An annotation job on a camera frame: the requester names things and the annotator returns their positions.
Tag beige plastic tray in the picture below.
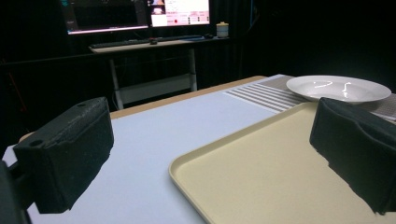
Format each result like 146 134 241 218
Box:
168 101 396 224

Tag striped grey placemat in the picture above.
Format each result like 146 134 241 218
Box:
223 74 396 122

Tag black keyboard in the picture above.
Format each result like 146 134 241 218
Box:
89 34 204 49

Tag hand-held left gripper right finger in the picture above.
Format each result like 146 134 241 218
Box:
309 96 396 216

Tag white desk with metal legs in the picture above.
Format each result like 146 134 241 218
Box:
88 36 232 111

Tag computer monitor with pink window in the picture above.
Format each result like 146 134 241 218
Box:
147 0 211 28

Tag white ceramic plate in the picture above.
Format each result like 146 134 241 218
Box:
286 75 392 105

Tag white jar with yellow lid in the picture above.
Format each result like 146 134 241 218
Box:
216 21 230 39

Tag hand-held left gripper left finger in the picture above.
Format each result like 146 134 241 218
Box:
12 96 115 215

